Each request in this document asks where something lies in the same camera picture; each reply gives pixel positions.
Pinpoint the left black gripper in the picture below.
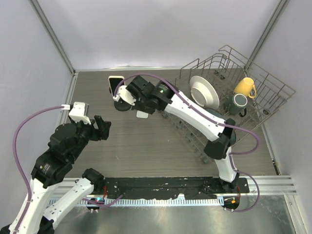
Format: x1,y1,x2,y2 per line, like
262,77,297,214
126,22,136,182
70,112,111,160

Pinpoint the silver phone stand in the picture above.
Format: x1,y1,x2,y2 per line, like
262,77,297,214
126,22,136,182
136,111,149,119

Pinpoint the black round phone stand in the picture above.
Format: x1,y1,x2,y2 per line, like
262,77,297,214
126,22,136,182
114,99,132,112

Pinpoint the white cased smartphone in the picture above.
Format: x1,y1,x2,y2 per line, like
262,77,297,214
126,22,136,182
108,76,125,96

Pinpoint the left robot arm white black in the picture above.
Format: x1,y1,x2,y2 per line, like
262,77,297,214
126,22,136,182
0,116,112,234

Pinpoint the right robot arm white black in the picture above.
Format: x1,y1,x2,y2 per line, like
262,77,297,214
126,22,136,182
125,75,239,193

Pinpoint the white plate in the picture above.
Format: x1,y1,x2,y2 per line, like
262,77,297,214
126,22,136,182
190,76,219,109

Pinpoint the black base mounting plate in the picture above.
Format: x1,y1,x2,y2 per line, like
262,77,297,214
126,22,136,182
105,176,250,200

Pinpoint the blue ceramic plate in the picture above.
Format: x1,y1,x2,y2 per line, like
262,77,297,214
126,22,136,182
205,108,236,145

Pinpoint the dark green mug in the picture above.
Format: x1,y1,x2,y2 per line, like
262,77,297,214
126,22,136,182
225,94,248,117

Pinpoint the yellow mug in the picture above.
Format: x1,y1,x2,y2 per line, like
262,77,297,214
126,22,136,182
234,77,257,98

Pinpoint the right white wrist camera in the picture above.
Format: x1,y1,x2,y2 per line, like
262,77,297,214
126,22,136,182
113,85,136,106

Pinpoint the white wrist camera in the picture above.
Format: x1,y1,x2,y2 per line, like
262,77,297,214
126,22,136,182
113,85,136,106
68,102,91,124

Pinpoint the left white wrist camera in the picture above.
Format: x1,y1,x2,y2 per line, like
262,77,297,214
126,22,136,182
68,102,91,124

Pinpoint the slotted cable duct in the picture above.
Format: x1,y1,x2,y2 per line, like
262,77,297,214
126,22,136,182
48,196,224,207

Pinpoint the grey wire dish rack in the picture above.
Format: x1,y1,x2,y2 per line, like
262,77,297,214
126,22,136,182
156,44,296,164

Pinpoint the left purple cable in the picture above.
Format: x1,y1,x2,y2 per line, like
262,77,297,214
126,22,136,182
12,104,71,232

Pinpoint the purple cable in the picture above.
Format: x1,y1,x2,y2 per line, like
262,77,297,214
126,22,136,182
12,104,71,232
113,73,261,213

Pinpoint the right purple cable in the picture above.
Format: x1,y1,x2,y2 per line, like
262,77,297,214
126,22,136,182
113,73,261,213

